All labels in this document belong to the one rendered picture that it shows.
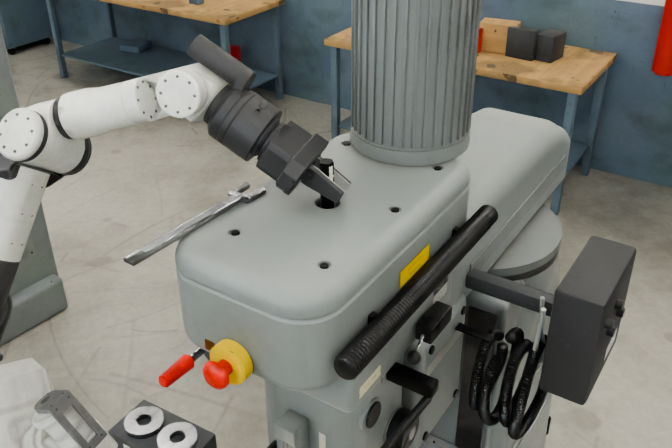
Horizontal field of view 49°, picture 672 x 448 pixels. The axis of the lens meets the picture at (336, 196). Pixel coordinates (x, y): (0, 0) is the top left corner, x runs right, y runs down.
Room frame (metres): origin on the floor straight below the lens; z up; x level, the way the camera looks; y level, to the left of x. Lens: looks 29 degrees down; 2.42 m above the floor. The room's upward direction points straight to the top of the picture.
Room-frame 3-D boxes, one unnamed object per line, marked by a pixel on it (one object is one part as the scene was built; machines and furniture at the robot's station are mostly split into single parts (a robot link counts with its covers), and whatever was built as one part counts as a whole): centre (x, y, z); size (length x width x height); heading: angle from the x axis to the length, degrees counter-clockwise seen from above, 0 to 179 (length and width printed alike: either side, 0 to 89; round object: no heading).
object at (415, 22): (1.14, -0.13, 2.05); 0.20 x 0.20 x 0.32
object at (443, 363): (1.09, -0.10, 1.47); 0.24 x 0.19 x 0.26; 57
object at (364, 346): (0.88, -0.13, 1.79); 0.45 x 0.04 x 0.04; 147
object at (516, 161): (1.35, -0.26, 1.66); 0.80 x 0.23 x 0.20; 147
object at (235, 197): (0.87, 0.19, 1.89); 0.24 x 0.04 x 0.01; 144
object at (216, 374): (0.72, 0.15, 1.76); 0.04 x 0.03 x 0.04; 57
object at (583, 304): (1.00, -0.43, 1.62); 0.20 x 0.09 x 0.21; 147
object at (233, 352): (0.74, 0.14, 1.76); 0.06 x 0.02 x 0.06; 57
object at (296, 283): (0.94, 0.00, 1.81); 0.47 x 0.26 x 0.16; 147
